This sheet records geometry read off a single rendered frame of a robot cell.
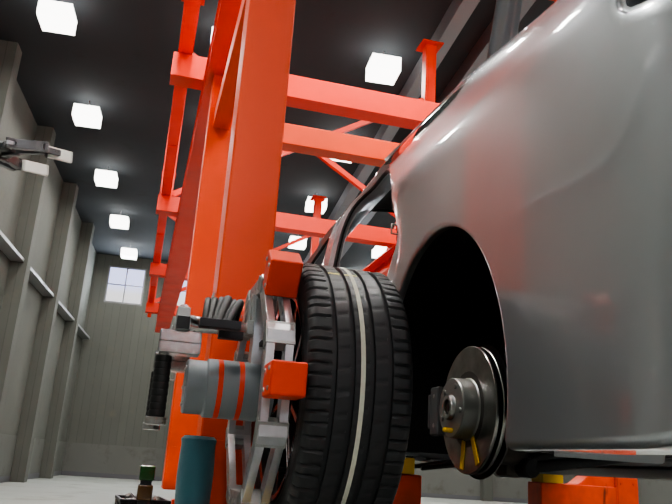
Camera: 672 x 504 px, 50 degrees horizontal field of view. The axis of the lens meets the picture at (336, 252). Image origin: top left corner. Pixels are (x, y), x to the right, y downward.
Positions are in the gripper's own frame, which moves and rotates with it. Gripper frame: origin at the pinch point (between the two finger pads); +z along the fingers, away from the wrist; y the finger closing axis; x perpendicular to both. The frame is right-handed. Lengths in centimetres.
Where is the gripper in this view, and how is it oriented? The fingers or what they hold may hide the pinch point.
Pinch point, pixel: (55, 163)
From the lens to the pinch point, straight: 205.9
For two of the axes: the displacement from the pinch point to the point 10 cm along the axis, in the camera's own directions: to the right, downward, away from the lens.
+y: 7.2, -1.7, -6.7
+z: 6.9, 1.5, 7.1
